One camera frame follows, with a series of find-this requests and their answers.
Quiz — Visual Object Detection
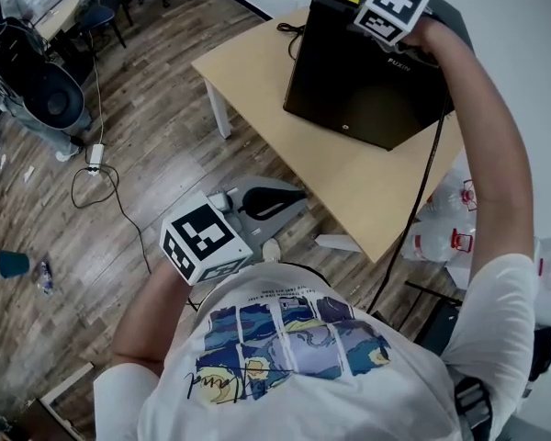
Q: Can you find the person's left forearm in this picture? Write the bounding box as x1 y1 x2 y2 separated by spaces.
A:
111 260 198 377

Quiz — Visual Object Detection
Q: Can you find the white floor cable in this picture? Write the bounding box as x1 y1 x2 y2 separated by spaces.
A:
89 48 107 147

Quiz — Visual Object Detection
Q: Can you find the grey and black floor base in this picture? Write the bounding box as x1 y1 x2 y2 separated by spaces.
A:
209 175 309 249

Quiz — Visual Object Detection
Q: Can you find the teal cup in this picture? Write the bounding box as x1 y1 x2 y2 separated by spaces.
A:
0 250 31 280

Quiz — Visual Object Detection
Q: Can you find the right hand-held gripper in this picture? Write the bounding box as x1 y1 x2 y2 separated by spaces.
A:
348 0 442 69

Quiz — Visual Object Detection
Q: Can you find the black shoulder strap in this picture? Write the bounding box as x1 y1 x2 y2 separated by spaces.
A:
454 377 494 432

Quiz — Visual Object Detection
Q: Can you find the crumpled plastic wrapper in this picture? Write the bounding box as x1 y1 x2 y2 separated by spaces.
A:
31 253 56 297

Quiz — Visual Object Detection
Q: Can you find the black mini fridge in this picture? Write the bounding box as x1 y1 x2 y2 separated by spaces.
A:
282 0 470 153

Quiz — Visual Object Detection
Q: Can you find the white printed t-shirt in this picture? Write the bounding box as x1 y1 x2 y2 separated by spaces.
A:
93 262 539 441

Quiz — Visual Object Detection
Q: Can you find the black and grey equipment bag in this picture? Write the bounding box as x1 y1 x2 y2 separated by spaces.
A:
0 0 94 142

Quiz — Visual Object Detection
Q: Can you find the person's white shoe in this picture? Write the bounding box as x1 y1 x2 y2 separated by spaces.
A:
261 238 282 264

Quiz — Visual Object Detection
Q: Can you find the clear jug with red handle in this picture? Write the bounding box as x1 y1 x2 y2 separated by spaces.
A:
425 168 478 223
401 218 478 266

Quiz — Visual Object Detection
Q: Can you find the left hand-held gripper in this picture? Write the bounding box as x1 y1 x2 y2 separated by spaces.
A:
159 189 254 287

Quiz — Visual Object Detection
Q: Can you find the thick black cable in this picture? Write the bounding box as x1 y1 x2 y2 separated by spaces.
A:
365 94 454 315

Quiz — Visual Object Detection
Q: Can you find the black floor cable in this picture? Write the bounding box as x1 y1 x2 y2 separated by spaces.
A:
70 163 153 276

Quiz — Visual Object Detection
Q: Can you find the thin black cable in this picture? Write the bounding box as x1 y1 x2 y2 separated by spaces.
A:
276 21 307 61

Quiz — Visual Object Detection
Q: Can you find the light wooden table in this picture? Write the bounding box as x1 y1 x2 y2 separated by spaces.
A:
191 7 469 264

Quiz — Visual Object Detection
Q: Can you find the blue chair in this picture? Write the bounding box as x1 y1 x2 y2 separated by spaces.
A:
76 0 135 51

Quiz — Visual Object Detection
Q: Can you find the black box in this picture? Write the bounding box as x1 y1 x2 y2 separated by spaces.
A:
403 280 466 356

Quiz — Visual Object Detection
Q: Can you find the person's right forearm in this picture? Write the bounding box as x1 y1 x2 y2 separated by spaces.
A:
406 16 535 270

